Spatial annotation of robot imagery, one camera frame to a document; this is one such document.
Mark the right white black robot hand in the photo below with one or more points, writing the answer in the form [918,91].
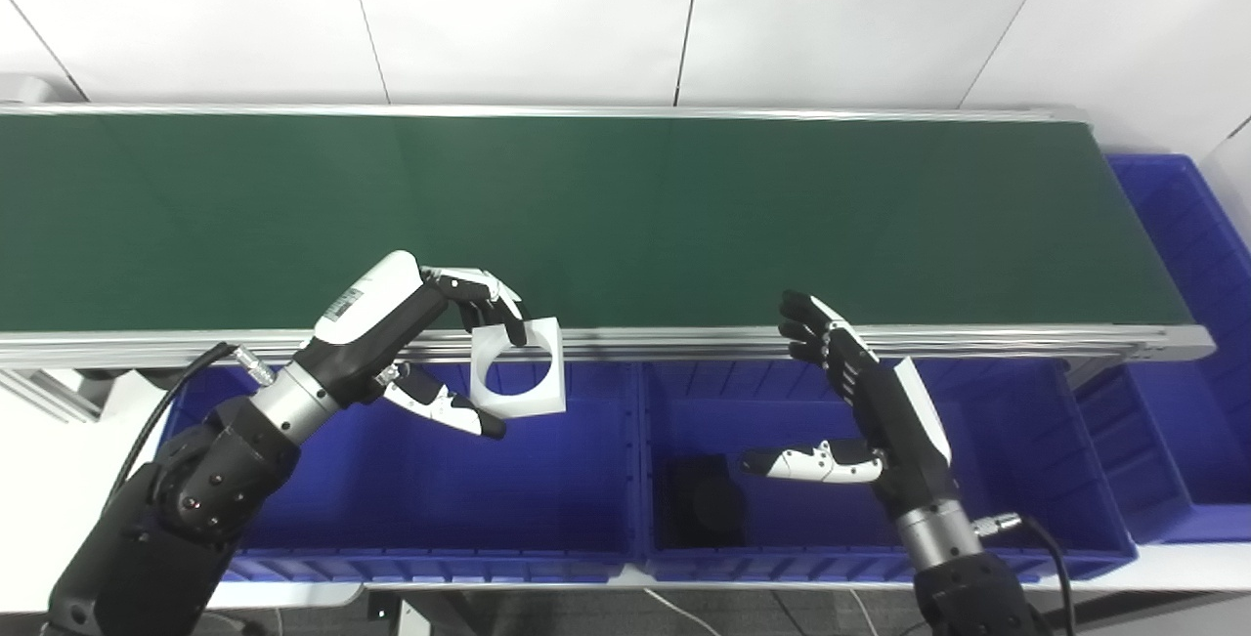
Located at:
[904,441]

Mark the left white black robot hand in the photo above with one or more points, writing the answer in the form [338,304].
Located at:
[376,323]

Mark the white square part round hole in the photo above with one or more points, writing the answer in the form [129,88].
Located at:
[547,406]

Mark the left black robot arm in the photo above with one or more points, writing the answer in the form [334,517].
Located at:
[195,489]

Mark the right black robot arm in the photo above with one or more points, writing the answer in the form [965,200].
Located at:
[968,587]

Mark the blue plastic bin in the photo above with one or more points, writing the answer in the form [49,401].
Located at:
[547,489]
[1026,460]
[1192,402]

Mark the black part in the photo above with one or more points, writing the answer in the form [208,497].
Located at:
[704,509]

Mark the green conveyor belt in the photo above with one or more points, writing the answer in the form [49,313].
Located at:
[684,343]
[684,216]

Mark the aluminium conveyor leg profile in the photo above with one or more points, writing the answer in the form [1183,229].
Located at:
[49,394]

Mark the grey conveyor motor housing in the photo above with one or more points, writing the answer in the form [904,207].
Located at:
[24,89]

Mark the white table support bracket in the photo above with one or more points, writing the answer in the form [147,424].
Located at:
[410,616]

